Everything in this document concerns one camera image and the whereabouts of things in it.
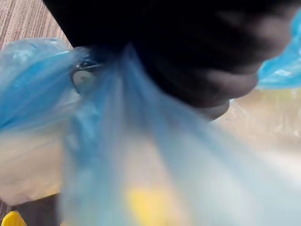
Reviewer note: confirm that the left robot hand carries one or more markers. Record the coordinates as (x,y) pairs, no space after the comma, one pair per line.
(176,35)

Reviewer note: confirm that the blue plastic rubbish bag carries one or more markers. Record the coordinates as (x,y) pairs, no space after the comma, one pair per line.
(117,122)

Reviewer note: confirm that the clear plastic bin liner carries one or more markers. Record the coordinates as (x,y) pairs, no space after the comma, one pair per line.
(28,164)

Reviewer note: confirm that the yellow lidded pedal trash can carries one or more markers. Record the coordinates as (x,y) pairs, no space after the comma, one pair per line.
(11,219)

